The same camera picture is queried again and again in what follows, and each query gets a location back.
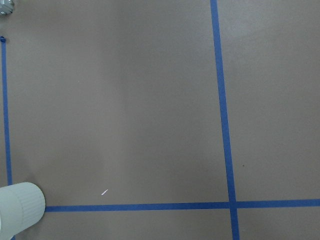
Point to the white ribbed cup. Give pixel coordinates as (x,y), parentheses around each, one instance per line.
(21,206)

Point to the metal bolt at edge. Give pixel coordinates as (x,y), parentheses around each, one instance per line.
(7,7)

